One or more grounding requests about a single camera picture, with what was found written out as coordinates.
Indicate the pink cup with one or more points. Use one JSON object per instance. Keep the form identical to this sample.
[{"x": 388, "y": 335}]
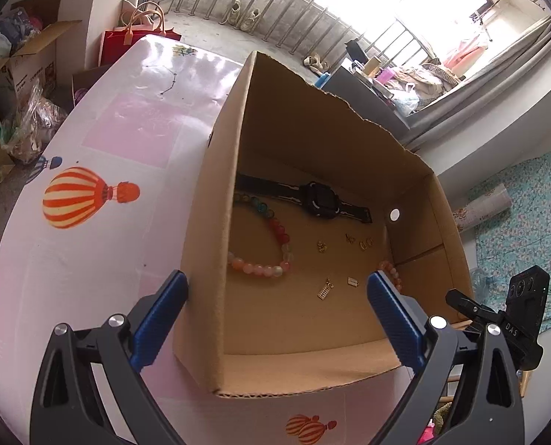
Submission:
[{"x": 386, "y": 76}]

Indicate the grey curtain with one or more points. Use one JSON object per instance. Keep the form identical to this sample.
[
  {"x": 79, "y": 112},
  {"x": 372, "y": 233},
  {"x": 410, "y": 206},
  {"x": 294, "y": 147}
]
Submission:
[{"x": 488, "y": 88}]

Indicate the pile of bedding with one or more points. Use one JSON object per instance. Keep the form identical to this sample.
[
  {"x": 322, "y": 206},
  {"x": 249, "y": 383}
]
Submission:
[{"x": 423, "y": 83}]

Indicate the low grey cabinet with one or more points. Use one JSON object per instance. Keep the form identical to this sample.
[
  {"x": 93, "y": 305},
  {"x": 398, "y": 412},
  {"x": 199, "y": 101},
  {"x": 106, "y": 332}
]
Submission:
[{"x": 359, "y": 97}]

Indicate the small gold knot charm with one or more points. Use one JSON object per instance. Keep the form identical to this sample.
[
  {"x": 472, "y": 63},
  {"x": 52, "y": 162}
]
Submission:
[{"x": 321, "y": 246}]

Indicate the large brown cardboard box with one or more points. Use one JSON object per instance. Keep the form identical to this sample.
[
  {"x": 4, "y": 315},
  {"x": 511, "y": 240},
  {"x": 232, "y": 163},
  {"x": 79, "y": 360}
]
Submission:
[{"x": 303, "y": 333}]

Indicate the balcony railing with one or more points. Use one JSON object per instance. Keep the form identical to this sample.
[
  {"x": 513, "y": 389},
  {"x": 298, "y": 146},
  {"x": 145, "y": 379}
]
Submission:
[{"x": 303, "y": 23}]

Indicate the teal floral cloth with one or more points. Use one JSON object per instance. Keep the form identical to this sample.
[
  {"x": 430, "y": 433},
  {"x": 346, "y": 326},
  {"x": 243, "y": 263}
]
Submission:
[{"x": 535, "y": 204}]

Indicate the pale shoe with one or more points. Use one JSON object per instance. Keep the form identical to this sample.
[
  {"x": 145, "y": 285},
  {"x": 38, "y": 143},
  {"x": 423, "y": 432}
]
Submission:
[
  {"x": 253, "y": 18},
  {"x": 231, "y": 14}
]

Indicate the pink balloon print tablecloth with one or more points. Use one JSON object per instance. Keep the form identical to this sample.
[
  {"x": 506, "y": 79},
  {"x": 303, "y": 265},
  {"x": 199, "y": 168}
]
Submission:
[{"x": 117, "y": 264}]

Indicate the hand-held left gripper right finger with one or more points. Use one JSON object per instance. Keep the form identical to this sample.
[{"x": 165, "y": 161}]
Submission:
[{"x": 396, "y": 320}]

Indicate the clear plastic bottle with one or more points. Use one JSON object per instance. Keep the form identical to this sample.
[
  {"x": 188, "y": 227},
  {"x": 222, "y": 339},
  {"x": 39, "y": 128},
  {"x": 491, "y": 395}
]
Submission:
[{"x": 481, "y": 282}]

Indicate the gold abacus charm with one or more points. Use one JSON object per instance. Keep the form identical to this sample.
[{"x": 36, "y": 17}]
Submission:
[{"x": 325, "y": 289}]

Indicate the clear plastic bag of clutter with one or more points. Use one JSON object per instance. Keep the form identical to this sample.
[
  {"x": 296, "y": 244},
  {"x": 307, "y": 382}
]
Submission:
[{"x": 36, "y": 120}]

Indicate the small gold rectangular charm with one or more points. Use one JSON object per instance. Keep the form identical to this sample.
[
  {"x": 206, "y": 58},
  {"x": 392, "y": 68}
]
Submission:
[{"x": 353, "y": 281}]

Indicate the red shopping bag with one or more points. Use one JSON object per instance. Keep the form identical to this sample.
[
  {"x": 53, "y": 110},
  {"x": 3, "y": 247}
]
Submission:
[{"x": 117, "y": 46}]

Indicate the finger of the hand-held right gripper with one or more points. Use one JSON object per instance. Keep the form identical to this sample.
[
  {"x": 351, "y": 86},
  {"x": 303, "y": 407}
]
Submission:
[{"x": 465, "y": 307}]

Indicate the black smart watch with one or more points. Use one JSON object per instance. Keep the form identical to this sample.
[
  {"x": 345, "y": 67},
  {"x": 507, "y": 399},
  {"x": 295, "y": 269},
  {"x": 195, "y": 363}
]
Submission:
[{"x": 319, "y": 197}]

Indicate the open cardboard box of clutter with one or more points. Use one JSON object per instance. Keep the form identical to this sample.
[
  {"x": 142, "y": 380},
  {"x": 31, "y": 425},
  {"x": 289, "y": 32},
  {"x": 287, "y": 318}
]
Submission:
[{"x": 34, "y": 65}]

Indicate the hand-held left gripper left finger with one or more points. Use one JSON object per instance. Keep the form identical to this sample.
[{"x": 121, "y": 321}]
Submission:
[{"x": 159, "y": 320}]

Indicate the rolled printed poster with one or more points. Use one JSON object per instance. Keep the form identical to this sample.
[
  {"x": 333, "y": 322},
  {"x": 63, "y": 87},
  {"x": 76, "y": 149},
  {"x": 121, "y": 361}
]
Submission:
[{"x": 484, "y": 206}]

